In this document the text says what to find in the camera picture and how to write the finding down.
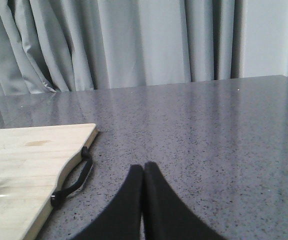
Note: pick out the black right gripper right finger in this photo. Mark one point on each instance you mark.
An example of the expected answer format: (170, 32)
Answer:
(165, 215)

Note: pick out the wooden cutting board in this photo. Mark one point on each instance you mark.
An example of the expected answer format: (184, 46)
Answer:
(34, 163)

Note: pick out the black cutting board handle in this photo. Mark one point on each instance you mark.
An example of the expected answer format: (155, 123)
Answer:
(58, 197)

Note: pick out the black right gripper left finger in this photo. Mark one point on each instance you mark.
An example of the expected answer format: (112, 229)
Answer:
(121, 219)

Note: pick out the grey curtain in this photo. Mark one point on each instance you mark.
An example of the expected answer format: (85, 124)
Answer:
(49, 46)

